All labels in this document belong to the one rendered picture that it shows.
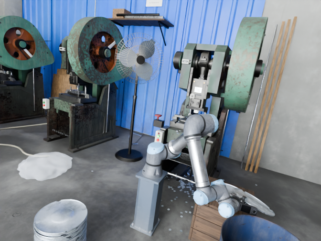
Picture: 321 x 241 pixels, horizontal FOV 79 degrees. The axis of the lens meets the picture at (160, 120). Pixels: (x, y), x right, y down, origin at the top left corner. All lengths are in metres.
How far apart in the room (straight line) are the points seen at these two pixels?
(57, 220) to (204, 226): 0.97
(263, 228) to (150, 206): 0.73
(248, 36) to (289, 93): 1.65
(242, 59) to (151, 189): 1.15
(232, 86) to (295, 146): 1.87
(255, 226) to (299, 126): 2.12
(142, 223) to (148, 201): 0.21
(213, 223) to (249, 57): 1.20
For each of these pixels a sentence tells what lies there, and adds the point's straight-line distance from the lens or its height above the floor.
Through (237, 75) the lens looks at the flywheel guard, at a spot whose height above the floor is 1.24.
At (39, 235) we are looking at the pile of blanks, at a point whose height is 0.24.
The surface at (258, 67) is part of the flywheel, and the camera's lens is 1.94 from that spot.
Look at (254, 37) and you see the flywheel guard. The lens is 1.68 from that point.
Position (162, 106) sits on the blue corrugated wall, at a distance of 3.48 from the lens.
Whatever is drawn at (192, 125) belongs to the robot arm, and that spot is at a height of 0.93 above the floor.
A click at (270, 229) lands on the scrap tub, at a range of 1.36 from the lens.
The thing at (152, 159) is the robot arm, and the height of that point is 0.59.
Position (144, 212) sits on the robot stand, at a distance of 1.60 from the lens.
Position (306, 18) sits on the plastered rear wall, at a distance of 3.30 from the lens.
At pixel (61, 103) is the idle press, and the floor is 0.60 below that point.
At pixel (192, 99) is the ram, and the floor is 0.96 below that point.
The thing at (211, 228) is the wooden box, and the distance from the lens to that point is 1.60.
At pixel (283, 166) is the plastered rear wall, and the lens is 3.39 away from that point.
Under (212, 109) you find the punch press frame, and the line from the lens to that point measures 2.24.
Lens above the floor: 1.18
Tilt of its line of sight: 14 degrees down
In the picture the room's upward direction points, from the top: 8 degrees clockwise
